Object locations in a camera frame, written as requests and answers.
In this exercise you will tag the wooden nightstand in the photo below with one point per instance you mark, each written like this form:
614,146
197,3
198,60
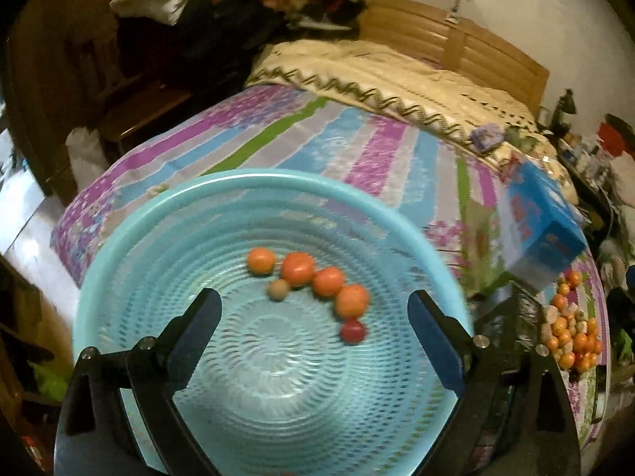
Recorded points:
124,109

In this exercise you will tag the small brownish fruit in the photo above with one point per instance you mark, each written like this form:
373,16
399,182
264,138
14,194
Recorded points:
279,289

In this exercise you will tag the red cloth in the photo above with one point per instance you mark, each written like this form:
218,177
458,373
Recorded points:
612,136

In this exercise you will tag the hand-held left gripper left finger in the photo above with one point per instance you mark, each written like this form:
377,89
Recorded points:
198,337

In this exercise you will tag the purple snack packet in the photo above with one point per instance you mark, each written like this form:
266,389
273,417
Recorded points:
486,136

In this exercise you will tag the red tomato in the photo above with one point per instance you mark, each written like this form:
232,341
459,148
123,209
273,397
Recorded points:
353,331

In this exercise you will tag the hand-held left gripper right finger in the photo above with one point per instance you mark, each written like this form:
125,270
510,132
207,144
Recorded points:
436,342

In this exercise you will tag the pile of oranges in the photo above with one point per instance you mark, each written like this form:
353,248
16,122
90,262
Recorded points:
570,337

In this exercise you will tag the white plastic bag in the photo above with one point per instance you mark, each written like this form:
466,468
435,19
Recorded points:
84,153

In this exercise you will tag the leafy green vegetable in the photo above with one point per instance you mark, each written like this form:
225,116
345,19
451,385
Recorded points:
521,136

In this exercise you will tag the black flat object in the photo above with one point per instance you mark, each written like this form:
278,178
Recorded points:
511,317

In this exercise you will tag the wooden headboard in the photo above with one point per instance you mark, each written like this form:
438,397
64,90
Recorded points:
486,49

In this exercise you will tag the green cloth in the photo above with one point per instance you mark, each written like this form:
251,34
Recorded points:
49,382

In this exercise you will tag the black cloth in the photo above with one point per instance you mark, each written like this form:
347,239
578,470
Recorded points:
620,312

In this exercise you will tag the orange tomato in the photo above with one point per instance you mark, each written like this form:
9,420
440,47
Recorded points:
260,260
352,301
328,281
297,268

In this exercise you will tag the light blue plastic basket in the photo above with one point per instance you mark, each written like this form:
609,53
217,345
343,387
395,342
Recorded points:
278,406

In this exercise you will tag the pile of dark clothes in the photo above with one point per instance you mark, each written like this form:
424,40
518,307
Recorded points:
223,34

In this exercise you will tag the blue cardboard box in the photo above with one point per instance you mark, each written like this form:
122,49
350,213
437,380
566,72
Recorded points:
536,218

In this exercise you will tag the cream zigzag quilt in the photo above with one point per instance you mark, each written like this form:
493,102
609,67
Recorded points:
397,79

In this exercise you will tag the striped floral bedsheet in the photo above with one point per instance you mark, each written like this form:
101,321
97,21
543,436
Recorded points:
347,144

